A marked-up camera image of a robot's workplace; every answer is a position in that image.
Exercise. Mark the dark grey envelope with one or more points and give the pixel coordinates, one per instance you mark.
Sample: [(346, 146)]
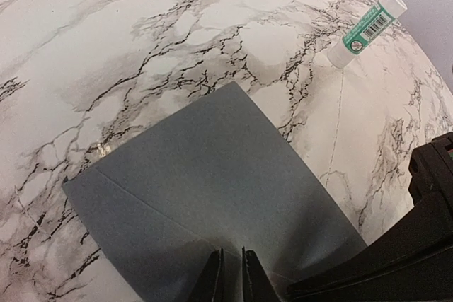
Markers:
[(215, 175)]

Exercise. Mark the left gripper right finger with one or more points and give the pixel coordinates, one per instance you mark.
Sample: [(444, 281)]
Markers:
[(256, 285)]

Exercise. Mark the green white glue stick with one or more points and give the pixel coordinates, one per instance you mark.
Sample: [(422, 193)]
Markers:
[(382, 14)]

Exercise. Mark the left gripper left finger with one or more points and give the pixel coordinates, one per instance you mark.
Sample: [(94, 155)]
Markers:
[(209, 286)]

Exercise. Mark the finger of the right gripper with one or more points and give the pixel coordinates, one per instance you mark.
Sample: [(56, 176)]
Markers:
[(412, 261)]

